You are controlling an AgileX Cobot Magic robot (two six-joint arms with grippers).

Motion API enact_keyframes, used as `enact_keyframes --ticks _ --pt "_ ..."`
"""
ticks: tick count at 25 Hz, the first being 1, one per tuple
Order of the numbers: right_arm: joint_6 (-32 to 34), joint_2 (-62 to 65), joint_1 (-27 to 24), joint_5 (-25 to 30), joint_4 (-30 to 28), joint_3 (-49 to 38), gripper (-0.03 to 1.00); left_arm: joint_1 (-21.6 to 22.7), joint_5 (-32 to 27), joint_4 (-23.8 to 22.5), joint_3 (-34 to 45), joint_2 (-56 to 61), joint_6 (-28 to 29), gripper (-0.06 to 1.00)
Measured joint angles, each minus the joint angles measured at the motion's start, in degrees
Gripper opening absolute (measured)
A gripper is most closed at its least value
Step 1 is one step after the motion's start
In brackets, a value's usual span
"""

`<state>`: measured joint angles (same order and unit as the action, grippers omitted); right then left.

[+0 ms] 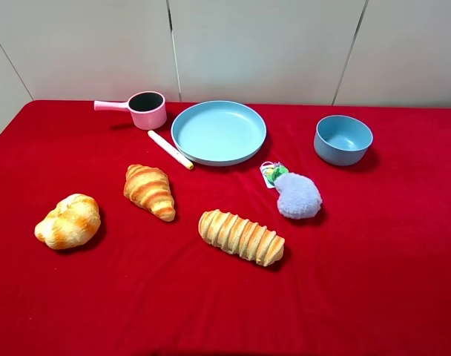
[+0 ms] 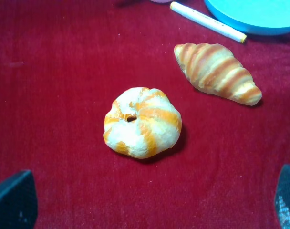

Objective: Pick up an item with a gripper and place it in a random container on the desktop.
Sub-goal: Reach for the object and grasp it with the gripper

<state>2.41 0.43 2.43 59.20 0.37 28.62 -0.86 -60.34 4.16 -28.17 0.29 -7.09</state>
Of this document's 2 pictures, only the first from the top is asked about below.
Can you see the colourful toy hang tag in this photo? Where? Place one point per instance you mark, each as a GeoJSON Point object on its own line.
{"type": "Point", "coordinates": [270, 171]}

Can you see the pink saucepan with handle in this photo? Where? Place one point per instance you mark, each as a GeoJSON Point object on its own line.
{"type": "Point", "coordinates": [147, 109]}

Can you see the round golden bread roll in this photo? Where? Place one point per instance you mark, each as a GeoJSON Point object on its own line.
{"type": "Point", "coordinates": [73, 222]}

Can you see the striped croissant bread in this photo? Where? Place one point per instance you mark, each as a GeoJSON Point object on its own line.
{"type": "Point", "coordinates": [149, 188]}

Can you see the red tablecloth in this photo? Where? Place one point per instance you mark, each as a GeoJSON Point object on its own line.
{"type": "Point", "coordinates": [370, 274]}

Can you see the long striped bread loaf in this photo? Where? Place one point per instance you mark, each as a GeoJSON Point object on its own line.
{"type": "Point", "coordinates": [235, 235]}

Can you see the blue bowl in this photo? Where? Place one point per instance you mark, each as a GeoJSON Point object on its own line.
{"type": "Point", "coordinates": [342, 140]}

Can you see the lavender plush toy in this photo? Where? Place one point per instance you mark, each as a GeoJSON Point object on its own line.
{"type": "Point", "coordinates": [298, 198]}

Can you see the white marker pen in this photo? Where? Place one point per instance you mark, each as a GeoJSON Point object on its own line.
{"type": "Point", "coordinates": [172, 151]}

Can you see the light blue plate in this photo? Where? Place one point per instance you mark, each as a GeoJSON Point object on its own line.
{"type": "Point", "coordinates": [218, 133]}

